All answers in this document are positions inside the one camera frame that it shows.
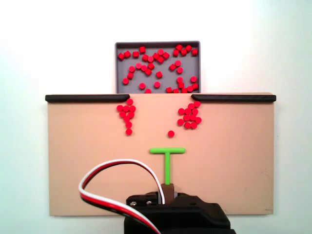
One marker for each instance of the green T-shaped pusher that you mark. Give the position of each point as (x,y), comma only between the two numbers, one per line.
(167,170)

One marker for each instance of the red cylindrical granule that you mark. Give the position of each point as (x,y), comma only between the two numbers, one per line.
(190,88)
(126,119)
(198,119)
(166,55)
(157,84)
(180,122)
(129,131)
(148,72)
(180,79)
(142,85)
(150,59)
(160,59)
(195,111)
(192,117)
(188,48)
(178,63)
(151,66)
(132,108)
(195,86)
(138,65)
(125,81)
(172,67)
(144,68)
(130,114)
(126,108)
(176,52)
(181,111)
(188,111)
(120,108)
(193,79)
(197,104)
(160,52)
(159,74)
(135,54)
(187,125)
(183,52)
(131,69)
(186,117)
(130,101)
(148,91)
(171,133)
(169,90)
(128,124)
(127,54)
(142,49)
(193,125)
(176,91)
(130,75)
(184,90)
(122,114)
(180,70)
(121,56)
(191,106)
(179,47)
(156,56)
(145,57)
(194,52)
(181,85)

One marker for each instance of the beige flat board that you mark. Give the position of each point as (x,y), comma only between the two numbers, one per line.
(231,158)

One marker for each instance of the grey rectangular tray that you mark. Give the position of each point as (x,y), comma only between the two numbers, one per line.
(168,78)

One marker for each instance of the black rail bar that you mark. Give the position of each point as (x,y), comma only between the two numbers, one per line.
(85,98)
(236,98)

